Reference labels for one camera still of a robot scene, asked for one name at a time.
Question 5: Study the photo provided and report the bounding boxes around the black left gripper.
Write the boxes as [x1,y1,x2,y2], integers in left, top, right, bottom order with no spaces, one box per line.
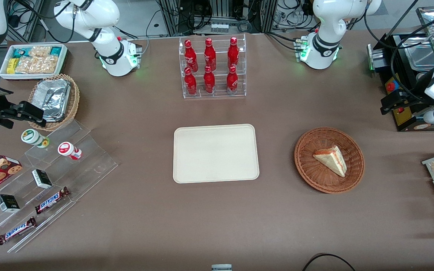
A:
[381,85,434,115]

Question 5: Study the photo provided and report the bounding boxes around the triangle sandwich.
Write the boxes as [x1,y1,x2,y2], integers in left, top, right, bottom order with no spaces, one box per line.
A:
[313,145,348,178]

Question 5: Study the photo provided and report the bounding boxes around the light tan wicker basket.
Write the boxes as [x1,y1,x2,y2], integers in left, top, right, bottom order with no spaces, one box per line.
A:
[28,74,80,132]

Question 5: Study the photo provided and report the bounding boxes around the brown round wicker basket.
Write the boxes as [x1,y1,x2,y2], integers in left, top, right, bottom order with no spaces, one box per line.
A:
[294,127,365,194]

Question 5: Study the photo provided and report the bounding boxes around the cream rectangular tray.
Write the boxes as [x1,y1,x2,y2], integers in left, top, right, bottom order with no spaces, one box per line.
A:
[173,124,260,184]

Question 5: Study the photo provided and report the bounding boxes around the black countertop machine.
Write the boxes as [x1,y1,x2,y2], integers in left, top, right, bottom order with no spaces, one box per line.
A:
[367,33,434,132]

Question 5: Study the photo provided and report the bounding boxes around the green lid yogurt cup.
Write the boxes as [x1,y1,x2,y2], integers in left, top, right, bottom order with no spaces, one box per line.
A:
[21,129,50,149]

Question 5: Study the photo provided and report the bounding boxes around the aluminium foil container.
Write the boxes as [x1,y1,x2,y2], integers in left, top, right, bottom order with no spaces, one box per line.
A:
[36,79,71,122]

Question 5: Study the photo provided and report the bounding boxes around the white rectangular snack bin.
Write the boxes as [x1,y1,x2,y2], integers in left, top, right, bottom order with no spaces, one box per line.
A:
[0,44,68,81]

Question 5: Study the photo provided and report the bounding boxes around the stainless steel pan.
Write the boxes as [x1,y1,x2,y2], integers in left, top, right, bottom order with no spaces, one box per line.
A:
[403,45,434,72]

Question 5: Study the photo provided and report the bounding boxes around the clear cracker bag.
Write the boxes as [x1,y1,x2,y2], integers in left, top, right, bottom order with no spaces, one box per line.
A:
[15,56,37,74]
[35,55,59,74]
[29,46,52,58]

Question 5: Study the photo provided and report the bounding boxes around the red lid yogurt cup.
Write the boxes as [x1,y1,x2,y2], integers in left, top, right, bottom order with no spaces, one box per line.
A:
[58,142,83,161]

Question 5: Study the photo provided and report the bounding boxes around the small black carton box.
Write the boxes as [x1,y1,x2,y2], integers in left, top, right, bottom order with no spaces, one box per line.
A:
[0,194,21,213]
[32,169,53,189]

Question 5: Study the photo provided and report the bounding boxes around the clear acrylic step display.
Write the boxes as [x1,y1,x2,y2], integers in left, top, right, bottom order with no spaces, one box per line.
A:
[0,120,119,253]

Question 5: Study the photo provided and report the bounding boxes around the Snickers chocolate bar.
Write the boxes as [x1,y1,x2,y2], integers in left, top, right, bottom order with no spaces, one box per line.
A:
[0,217,37,246]
[35,187,70,215]

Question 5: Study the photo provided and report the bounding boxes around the red cola bottle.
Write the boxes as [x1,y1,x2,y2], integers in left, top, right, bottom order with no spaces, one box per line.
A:
[184,40,198,73]
[204,38,217,71]
[226,66,239,94]
[228,37,240,69]
[203,65,216,94]
[184,67,198,96]

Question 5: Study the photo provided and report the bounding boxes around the clear acrylic bottle rack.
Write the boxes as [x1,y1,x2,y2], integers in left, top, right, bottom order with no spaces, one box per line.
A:
[179,33,247,99]

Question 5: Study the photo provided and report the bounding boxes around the thin black cable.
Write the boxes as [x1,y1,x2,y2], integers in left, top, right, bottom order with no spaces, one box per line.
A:
[140,9,162,56]

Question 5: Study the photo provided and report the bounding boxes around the aluminium frame rack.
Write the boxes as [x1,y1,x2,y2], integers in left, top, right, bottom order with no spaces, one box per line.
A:
[156,0,280,37]

